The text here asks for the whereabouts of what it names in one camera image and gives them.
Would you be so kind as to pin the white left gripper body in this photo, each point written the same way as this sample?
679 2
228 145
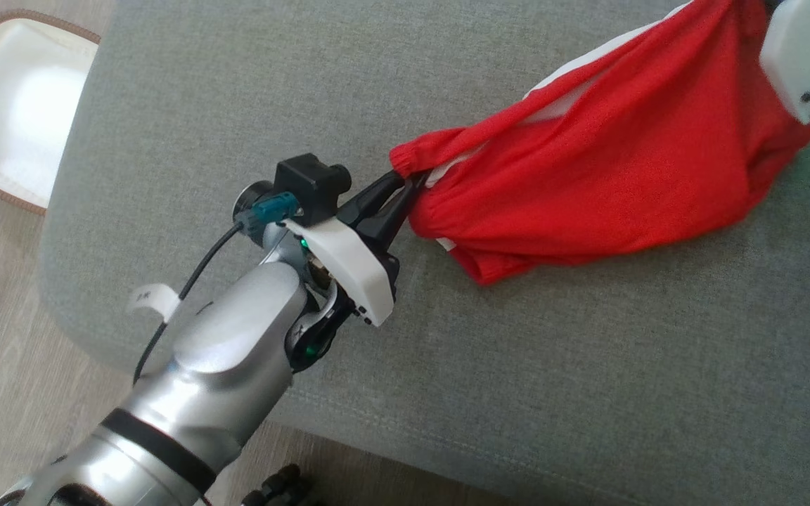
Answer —
356 274

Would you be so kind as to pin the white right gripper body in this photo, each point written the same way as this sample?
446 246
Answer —
795 56

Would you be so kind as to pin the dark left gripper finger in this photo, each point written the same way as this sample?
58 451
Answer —
370 200
394 218

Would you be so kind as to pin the red number 23 jersey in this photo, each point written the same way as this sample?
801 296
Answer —
623 154

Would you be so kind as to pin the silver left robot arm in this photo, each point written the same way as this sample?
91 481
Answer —
215 379

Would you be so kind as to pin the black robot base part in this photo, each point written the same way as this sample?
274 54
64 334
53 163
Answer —
278 488

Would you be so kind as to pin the grey fabric sofa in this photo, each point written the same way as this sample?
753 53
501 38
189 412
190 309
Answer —
517 386

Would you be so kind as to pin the white laundry basket brown trim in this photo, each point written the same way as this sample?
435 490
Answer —
18 112

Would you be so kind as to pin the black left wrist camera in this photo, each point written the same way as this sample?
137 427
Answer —
310 183

